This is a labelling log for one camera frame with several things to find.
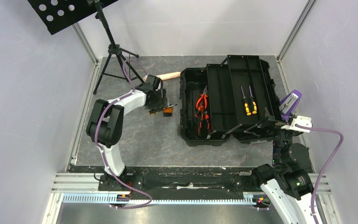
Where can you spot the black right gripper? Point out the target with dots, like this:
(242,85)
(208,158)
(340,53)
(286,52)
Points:
(278,124)

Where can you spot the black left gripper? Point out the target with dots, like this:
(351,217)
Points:
(162,102)

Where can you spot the wire brush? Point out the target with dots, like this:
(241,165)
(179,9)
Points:
(168,112)

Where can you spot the black plastic toolbox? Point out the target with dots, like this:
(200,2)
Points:
(225,103)

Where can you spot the orange cutting pliers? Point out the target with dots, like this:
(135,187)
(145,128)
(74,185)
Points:
(201,103)

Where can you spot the orange black combination pliers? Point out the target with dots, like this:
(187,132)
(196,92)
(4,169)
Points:
(203,122)

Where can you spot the yellow black short screwdriver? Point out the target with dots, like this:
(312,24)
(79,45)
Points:
(154,111)

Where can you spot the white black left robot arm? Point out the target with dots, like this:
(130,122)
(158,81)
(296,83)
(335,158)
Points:
(105,125)

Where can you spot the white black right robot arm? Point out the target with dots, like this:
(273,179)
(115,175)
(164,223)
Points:
(286,183)

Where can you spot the purple plastic scraper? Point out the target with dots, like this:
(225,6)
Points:
(289,103)

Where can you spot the black tripod music stand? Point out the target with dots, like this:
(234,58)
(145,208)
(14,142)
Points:
(60,14)

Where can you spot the beige wooden handle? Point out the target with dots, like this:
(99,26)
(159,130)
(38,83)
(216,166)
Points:
(163,77)

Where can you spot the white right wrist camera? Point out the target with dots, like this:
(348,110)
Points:
(299,124)

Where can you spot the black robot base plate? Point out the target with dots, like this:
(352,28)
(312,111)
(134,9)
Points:
(182,183)

